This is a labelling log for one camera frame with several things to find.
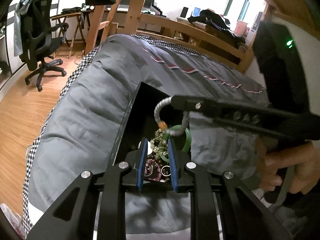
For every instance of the wooden bed frame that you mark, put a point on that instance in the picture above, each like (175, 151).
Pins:
(135, 16)

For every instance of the black jewelry box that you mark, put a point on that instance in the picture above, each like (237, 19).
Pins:
(139, 122)

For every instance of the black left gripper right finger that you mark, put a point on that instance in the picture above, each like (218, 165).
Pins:
(180, 180)

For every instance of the wooden folding table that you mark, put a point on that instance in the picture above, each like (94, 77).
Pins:
(78, 22)

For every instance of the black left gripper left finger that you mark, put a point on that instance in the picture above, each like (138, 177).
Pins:
(137, 160)

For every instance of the black office chair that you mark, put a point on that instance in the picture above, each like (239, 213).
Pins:
(36, 39)

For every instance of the grey duvet with red trim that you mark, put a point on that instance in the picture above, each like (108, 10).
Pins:
(125, 92)

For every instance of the green jade bangle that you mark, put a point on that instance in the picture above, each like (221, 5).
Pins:
(162, 147)

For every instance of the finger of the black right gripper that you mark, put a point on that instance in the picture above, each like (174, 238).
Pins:
(250, 127)
(227, 109)

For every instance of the white round sticker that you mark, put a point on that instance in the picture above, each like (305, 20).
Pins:
(149, 151)

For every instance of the black clothes pile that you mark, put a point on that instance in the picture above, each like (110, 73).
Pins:
(210, 18)

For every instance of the person's right hand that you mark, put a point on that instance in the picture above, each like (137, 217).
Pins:
(304, 158)

